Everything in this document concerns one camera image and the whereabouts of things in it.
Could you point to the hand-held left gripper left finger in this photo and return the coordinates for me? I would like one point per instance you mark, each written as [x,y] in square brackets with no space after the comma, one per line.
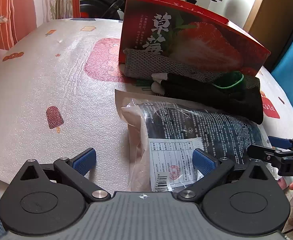
[85,160]

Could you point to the grey mesh cloth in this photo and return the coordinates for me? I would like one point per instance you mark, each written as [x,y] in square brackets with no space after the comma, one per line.
[149,63]

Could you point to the wooden door panel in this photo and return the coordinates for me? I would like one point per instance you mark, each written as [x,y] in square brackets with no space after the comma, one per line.
[274,17]

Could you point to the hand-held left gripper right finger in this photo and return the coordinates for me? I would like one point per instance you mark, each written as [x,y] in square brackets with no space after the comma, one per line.
[202,163]

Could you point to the red cardboard box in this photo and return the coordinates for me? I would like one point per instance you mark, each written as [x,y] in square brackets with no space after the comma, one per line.
[199,37]

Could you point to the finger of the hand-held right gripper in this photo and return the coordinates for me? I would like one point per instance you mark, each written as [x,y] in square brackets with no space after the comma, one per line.
[264,153]
[279,142]

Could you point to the black exercise bike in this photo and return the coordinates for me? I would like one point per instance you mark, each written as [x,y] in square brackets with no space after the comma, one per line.
[96,0]

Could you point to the printed pink curtain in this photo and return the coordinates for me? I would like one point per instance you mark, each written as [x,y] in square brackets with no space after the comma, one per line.
[16,17]

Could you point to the patterned tablecloth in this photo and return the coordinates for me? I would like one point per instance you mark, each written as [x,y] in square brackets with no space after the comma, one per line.
[49,80]

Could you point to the plastic-bagged dark garment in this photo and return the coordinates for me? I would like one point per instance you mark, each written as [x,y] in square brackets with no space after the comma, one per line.
[161,122]

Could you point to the black cloth with green trim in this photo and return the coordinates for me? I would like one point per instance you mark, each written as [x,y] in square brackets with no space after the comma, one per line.
[211,97]

